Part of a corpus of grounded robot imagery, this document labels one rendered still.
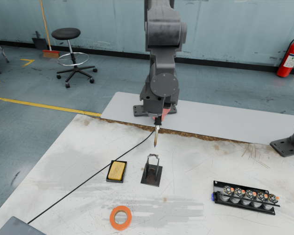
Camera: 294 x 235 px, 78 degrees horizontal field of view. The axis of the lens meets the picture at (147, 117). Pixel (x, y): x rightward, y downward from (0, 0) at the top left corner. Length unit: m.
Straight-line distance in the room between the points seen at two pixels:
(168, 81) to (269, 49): 2.91
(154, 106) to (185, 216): 0.33
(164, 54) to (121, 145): 0.42
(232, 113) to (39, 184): 0.81
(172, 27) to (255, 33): 2.73
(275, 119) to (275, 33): 2.28
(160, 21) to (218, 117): 0.57
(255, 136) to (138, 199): 0.53
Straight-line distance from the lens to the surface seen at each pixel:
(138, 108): 0.85
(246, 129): 0.86
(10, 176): 1.84
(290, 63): 3.20
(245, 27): 3.05
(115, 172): 0.62
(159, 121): 0.54
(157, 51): 0.41
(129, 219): 0.56
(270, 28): 3.13
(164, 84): 0.37
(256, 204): 0.62
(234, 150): 0.76
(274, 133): 0.91
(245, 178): 0.70
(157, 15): 0.42
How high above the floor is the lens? 1.29
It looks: 41 degrees down
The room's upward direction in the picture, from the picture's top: straight up
